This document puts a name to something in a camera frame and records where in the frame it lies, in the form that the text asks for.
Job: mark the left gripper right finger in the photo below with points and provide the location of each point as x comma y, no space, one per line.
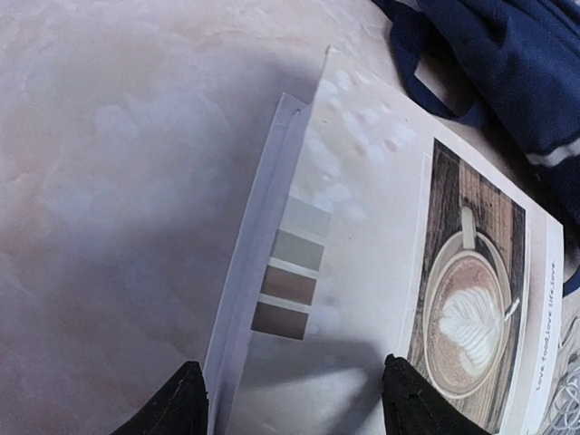
412,406

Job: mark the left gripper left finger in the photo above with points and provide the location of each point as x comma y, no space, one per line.
179,406

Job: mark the coffee cover white book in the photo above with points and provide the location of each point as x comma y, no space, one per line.
382,232

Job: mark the navy blue backpack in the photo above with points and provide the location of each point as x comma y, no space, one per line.
522,60

